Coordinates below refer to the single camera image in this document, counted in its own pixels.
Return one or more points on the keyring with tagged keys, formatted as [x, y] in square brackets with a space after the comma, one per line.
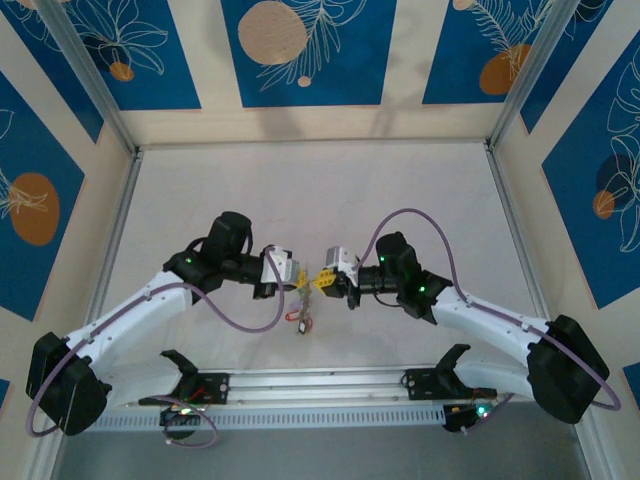
[305, 307]

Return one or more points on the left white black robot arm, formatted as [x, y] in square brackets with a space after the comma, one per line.
[125, 320]

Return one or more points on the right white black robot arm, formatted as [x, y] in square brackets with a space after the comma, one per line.
[490, 320]

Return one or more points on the grey metal panel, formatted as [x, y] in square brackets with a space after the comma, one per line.
[320, 455]

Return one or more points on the wide aluminium mounting rail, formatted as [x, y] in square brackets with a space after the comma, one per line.
[320, 387]

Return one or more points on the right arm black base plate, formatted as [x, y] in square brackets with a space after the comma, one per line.
[417, 385]

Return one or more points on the aluminium side rail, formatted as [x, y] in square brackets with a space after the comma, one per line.
[111, 250]
[516, 225]

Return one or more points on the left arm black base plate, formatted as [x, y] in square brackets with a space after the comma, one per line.
[220, 387]

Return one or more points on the aluminium frame post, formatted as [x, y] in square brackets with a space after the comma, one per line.
[92, 75]
[530, 75]

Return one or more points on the short aluminium post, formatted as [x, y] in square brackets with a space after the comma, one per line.
[45, 455]
[597, 450]

